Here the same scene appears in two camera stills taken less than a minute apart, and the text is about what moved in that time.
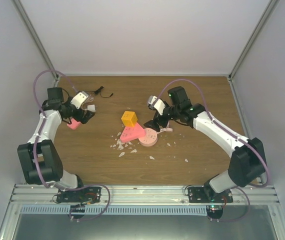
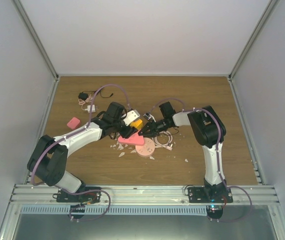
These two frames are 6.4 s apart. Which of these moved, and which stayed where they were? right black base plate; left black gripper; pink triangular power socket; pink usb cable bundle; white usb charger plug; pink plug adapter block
Moved: pink triangular power socket; left black gripper
Stayed: pink plug adapter block; pink usb cable bundle; white usb charger plug; right black base plate
